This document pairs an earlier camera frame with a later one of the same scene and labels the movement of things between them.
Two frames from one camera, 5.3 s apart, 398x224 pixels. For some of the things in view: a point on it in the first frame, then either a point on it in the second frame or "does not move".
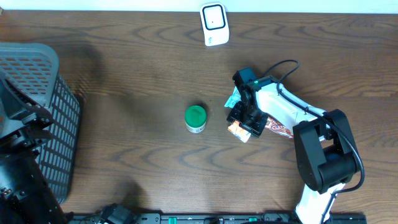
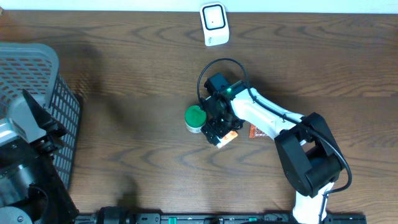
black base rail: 211,218 does not move
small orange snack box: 242,134 -> 230,135
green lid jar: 195,118 does not move
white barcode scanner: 215,23 does not move
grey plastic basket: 32,69 does not move
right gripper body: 250,119 -> 220,124
